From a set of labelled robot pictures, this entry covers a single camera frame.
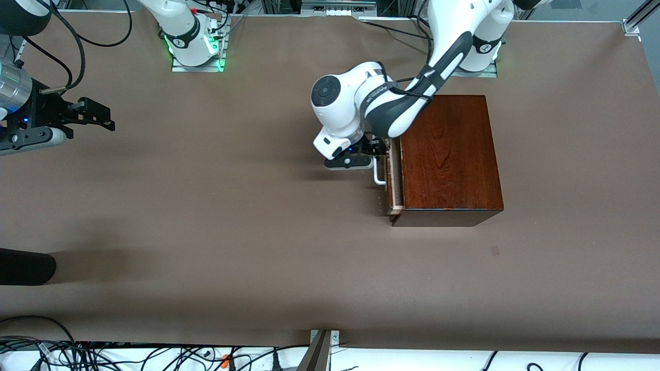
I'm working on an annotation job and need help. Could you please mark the dark brown wooden cabinet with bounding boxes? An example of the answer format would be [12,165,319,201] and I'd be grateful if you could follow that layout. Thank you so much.
[389,94,504,228]

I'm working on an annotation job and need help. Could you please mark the wooden drawer with white handle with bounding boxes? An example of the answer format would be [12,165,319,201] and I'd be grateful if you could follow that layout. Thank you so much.
[373,137,406,216]

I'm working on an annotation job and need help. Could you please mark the black rounded cylinder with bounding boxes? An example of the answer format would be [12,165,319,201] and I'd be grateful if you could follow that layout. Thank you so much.
[0,248,57,286]

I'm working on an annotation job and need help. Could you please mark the aluminium edge rail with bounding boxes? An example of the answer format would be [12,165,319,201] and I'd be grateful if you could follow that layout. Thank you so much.
[10,36,29,70]

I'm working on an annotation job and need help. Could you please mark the brown table cover sheet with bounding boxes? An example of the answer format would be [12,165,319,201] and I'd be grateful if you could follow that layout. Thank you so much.
[0,10,660,354]

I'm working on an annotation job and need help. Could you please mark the thin black power cable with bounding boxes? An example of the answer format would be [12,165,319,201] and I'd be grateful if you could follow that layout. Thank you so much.
[358,20,434,57]

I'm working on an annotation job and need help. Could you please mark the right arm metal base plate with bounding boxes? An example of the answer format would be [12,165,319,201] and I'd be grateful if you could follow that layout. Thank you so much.
[172,52,227,73]

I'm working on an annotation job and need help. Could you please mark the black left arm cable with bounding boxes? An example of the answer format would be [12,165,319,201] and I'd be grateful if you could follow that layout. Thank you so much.
[384,64,439,101]

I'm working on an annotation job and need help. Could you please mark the thick black looped cable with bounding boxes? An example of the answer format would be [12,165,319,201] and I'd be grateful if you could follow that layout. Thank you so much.
[0,315,79,361]

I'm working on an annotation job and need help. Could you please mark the metal bracket with beam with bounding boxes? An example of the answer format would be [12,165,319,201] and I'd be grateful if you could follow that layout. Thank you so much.
[296,329,341,371]

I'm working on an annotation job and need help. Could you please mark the tangled black floor cables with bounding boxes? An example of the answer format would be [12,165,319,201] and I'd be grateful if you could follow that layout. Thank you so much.
[0,335,310,371]

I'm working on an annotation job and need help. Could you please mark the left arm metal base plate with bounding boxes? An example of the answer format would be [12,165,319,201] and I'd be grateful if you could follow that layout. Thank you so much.
[449,61,499,79]

